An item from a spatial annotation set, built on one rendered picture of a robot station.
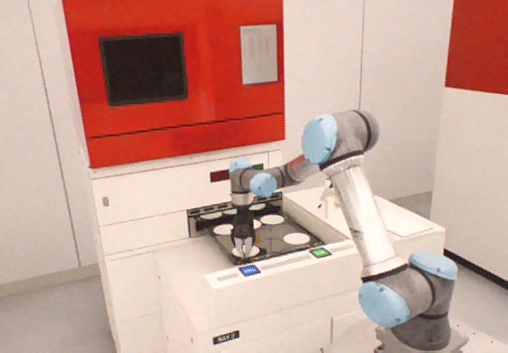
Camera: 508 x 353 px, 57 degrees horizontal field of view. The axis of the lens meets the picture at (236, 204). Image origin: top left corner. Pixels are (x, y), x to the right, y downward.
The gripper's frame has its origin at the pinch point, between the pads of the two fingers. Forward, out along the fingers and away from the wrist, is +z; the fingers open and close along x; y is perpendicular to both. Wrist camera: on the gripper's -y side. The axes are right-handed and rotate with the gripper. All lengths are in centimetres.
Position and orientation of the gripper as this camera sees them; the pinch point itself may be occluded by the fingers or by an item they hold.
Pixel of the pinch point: (244, 256)
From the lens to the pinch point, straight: 170.0
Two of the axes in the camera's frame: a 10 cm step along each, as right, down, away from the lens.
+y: 0.9, -3.6, 9.3
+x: -9.9, 0.2, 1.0
